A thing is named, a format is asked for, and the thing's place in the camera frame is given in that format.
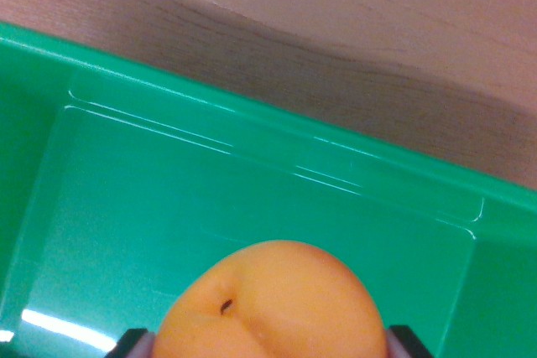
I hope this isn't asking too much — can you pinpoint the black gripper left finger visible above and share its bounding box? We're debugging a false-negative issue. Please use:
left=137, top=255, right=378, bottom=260
left=102, top=327, right=156, bottom=358

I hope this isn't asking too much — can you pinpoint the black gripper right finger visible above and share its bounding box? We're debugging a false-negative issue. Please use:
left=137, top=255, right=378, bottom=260
left=384, top=324, right=437, bottom=358

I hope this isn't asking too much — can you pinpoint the yellow orange peach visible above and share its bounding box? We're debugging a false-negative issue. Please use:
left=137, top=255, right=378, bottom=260
left=150, top=239, right=389, bottom=358

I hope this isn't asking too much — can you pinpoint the green plastic bin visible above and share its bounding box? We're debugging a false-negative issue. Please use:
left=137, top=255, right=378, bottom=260
left=0, top=20, right=537, bottom=358

